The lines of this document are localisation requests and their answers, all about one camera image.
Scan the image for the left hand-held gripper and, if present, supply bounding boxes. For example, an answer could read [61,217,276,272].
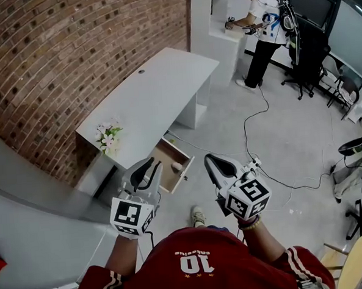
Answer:
[106,156,167,237]

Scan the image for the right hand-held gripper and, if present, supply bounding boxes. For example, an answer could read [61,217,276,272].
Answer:
[203,149,273,224]

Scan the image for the wooden drawer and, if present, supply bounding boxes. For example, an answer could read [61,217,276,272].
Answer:
[152,135,197,196]

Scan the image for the person's left forearm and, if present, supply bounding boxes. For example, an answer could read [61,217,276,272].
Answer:
[102,234,142,280]

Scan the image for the person's right forearm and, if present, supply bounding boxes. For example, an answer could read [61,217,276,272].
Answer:
[239,218,288,265]

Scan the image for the white power strip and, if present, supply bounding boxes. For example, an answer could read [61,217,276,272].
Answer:
[245,157,262,172]

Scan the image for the pink and white flowers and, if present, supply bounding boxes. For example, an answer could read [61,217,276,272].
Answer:
[93,120,125,158]

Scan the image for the person's white shoe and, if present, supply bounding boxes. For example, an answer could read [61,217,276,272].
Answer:
[190,205,208,229]

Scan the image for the person's blue jeans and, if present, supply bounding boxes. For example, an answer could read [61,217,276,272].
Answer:
[206,223,231,234]

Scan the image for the white desk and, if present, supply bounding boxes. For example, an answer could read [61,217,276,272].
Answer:
[68,44,228,198]

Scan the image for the person's red jersey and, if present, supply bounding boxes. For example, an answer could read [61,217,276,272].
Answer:
[69,218,336,289]

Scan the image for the white shelf cabinet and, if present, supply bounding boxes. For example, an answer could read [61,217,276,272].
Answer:
[189,0,249,88]

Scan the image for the white refrigerator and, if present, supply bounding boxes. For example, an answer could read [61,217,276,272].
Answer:
[0,119,120,289]

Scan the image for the black round bowl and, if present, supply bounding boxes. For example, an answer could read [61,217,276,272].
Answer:
[338,138,362,157]

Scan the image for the black office chair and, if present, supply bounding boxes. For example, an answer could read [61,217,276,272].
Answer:
[277,15,335,102]

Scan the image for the black folding chair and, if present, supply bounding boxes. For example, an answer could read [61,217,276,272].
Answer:
[325,73,362,114]

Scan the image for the white box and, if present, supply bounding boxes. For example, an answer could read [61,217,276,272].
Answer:
[345,92,362,126]

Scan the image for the round wooden stool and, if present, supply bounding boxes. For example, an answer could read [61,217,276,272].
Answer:
[317,235,362,289]

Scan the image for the large black screen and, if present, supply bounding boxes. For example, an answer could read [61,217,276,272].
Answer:
[287,0,342,29]

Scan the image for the black floor cable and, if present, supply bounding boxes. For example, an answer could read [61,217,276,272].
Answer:
[241,82,273,162]
[257,162,336,193]

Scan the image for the beige bead bracelet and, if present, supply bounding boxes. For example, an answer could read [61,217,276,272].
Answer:
[237,214,263,231]

